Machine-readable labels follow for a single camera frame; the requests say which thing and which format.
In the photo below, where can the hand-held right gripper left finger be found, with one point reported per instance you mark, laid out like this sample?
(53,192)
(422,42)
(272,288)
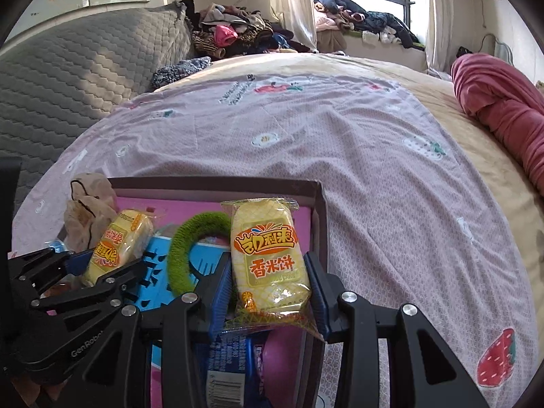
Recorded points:
(219,301)

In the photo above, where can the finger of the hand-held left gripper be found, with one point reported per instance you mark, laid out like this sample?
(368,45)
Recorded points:
(106,284)
(78,261)

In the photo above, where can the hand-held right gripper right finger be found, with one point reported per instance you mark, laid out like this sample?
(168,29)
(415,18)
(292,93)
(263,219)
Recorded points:
(318,301)

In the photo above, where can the yellow rice cracker packet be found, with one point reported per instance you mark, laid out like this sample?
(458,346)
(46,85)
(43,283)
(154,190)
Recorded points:
(114,242)
(267,255)

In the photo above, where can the beige sheer scrunchie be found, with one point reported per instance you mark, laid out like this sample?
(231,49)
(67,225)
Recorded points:
(89,216)

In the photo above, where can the brown cardboard box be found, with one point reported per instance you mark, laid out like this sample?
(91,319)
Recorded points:
(212,187)

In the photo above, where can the blue biscuit packet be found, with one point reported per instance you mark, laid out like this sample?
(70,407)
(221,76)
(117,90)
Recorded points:
(229,365)

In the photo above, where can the pink strawberry printed bedsheet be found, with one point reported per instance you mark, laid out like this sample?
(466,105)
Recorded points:
(340,144)

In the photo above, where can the grey quilted headboard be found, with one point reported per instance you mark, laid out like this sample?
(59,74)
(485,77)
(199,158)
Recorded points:
(63,76)

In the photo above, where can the dark floral cloth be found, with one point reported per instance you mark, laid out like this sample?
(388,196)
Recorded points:
(178,72)

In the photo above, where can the beige bed cover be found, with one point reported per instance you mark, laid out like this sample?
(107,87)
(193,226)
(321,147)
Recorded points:
(446,97)

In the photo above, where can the pile of mixed clothes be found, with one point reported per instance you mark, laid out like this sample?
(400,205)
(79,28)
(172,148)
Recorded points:
(238,29)

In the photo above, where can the pink folded blanket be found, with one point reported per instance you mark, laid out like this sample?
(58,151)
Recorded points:
(510,102)

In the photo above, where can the clothes on window sill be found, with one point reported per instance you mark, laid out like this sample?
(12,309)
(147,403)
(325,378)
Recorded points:
(361,17)

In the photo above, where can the white curtain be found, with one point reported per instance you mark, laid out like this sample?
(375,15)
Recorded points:
(293,4)
(440,8)

